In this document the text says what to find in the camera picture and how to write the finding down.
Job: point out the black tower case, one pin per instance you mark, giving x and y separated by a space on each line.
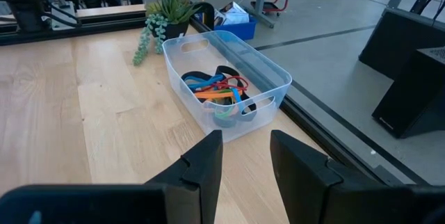
393 39

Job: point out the small light blue rubber band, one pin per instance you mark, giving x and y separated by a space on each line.
238 100

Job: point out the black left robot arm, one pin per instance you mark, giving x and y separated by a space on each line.
24 12

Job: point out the orange rubber band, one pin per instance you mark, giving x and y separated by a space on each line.
215 95

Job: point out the potted green succulent plant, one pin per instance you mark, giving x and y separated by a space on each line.
172 12

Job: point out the green rubber band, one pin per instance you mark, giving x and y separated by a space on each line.
224 113

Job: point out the blue plastic floor bin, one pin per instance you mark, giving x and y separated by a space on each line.
243 31

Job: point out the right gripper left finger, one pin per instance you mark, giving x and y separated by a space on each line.
198 189

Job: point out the clear plastic bin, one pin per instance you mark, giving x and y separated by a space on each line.
174 60

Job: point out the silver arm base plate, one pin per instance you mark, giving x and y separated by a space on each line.
64 17

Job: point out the white printed cardboard box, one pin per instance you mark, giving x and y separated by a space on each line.
219 18

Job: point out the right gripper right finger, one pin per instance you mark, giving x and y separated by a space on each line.
306 189

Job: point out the black perforated computer case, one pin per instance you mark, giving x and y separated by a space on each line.
410 102

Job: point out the black arched frame bracket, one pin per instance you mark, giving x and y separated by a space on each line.
210 12

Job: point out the thin red rubber band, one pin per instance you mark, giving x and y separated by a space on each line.
240 79

